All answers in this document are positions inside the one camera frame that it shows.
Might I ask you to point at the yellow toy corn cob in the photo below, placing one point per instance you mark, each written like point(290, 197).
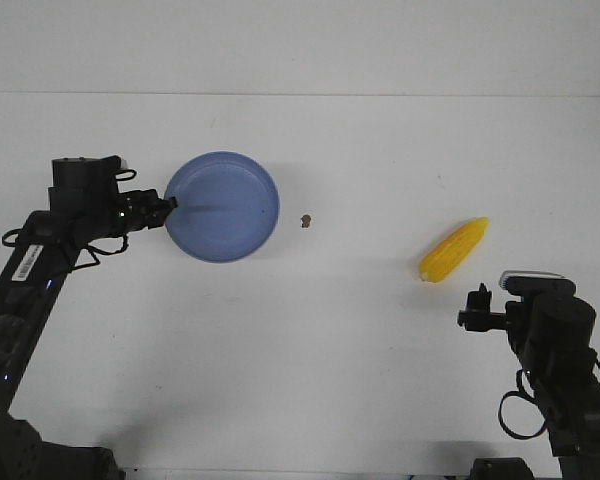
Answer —
point(448, 254)

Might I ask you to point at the blue round plate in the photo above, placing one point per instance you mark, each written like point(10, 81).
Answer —
point(227, 207)

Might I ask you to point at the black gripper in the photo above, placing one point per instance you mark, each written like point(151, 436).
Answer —
point(142, 209)
point(477, 317)

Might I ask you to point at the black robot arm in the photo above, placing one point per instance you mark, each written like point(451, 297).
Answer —
point(549, 330)
point(85, 205)

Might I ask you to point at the small brown table mark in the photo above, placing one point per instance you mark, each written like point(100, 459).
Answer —
point(306, 221)

